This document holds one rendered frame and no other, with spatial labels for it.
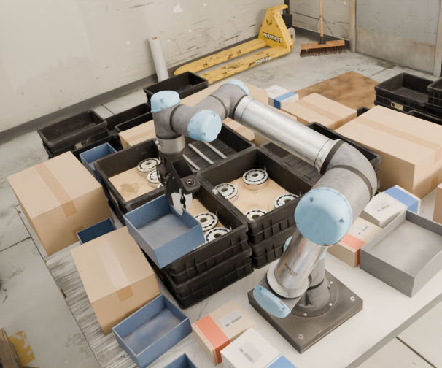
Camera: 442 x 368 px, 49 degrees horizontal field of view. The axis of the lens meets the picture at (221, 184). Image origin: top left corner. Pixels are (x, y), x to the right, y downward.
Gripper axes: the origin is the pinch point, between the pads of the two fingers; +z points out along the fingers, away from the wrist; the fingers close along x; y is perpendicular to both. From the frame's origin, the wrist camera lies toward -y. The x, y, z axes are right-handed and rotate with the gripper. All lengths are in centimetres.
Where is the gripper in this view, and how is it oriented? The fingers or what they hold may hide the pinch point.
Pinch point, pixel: (183, 212)
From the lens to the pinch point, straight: 141.4
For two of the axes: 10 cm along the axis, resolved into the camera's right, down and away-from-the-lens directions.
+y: -5.3, -4.2, 7.4
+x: -8.5, 3.3, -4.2
